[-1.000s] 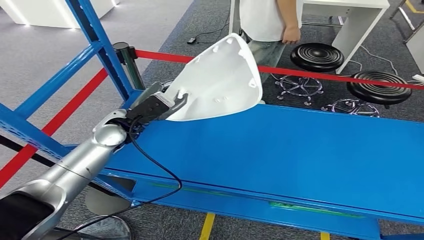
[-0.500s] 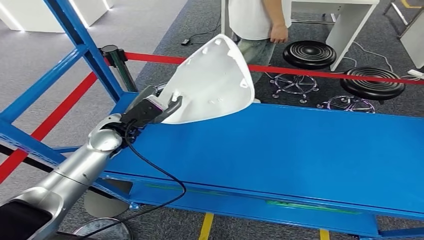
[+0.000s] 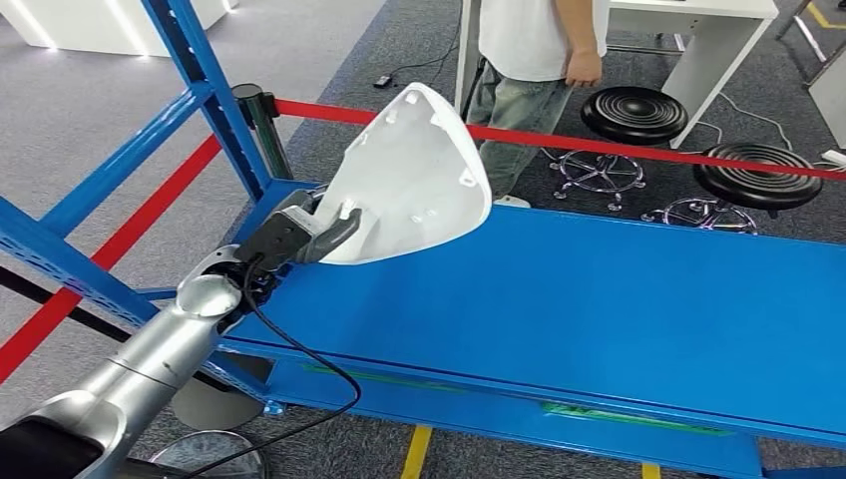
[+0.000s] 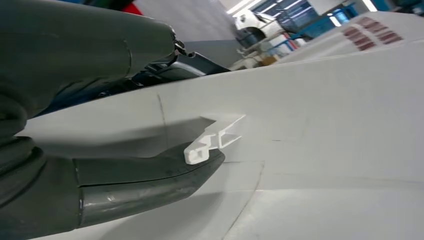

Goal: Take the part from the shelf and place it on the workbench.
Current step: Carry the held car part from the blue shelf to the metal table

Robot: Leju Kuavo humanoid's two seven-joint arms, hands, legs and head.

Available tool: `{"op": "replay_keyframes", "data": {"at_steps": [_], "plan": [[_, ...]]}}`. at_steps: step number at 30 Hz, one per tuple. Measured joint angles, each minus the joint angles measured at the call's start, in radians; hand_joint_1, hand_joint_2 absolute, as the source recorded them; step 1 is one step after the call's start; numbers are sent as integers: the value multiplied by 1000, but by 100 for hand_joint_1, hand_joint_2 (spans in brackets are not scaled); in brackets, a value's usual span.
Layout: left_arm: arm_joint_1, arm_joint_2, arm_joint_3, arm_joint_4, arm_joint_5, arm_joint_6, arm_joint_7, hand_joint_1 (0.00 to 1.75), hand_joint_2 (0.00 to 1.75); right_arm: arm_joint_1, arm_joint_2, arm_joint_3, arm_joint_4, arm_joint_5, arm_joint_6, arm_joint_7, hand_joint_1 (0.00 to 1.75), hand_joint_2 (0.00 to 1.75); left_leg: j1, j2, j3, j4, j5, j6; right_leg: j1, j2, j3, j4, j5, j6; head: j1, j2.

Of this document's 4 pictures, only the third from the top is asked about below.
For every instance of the person's hand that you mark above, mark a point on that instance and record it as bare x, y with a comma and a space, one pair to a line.
585, 69

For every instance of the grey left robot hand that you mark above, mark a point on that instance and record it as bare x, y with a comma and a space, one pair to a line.
334, 238

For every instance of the white plastic shell part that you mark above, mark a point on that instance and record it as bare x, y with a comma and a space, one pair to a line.
410, 172

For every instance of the person's forearm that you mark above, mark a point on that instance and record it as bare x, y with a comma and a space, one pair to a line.
575, 26

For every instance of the blue metal shelf rack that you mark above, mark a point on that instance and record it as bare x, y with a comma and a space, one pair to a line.
529, 297

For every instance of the black round stool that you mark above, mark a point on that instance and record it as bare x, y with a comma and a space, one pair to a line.
757, 185
634, 112

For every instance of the person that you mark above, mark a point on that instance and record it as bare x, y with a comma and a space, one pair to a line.
522, 40

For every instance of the white desk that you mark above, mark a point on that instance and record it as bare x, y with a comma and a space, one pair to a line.
714, 53

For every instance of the black power brick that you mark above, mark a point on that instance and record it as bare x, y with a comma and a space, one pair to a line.
382, 82

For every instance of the black curved pole stand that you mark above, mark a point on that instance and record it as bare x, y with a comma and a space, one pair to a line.
218, 403

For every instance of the grey metal-legged table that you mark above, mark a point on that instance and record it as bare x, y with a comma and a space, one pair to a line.
833, 99

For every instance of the white power strip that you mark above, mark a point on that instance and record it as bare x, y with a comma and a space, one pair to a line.
836, 157

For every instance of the white counter with light strips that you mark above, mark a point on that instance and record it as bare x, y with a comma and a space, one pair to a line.
86, 26

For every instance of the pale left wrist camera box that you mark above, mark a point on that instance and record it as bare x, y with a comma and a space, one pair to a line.
271, 235

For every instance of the chrome stanchion post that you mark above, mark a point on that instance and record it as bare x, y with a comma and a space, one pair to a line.
218, 456

